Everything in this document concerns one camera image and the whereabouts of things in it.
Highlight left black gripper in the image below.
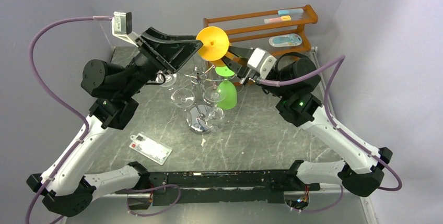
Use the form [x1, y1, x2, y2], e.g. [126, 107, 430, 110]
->
[123, 28, 207, 98]

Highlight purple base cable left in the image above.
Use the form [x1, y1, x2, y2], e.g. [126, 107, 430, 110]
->
[126, 184, 182, 217]

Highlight green plastic wine glass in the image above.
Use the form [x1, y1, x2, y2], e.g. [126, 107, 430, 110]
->
[215, 66, 237, 110]

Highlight orange wooden shelf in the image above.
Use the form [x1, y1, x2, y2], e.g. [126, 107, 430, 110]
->
[203, 5, 319, 57]

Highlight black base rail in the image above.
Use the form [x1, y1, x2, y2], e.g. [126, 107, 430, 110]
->
[118, 169, 320, 206]

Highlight chrome wine glass rack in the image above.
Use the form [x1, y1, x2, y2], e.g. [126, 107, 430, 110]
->
[170, 66, 217, 134]

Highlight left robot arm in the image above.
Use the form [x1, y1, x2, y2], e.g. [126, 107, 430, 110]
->
[27, 26, 203, 217]

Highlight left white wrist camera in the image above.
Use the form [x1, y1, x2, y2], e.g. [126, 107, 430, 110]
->
[111, 11, 138, 46]

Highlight white blue blister pack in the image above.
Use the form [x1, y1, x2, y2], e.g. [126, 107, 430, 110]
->
[269, 33, 302, 48]

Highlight white packaged card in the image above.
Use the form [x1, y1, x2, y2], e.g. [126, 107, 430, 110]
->
[129, 133, 173, 166]

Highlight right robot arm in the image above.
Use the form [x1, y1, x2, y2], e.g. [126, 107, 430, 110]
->
[222, 46, 392, 197]

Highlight orange plastic wine glass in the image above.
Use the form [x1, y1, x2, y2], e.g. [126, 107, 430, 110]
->
[196, 26, 235, 67]

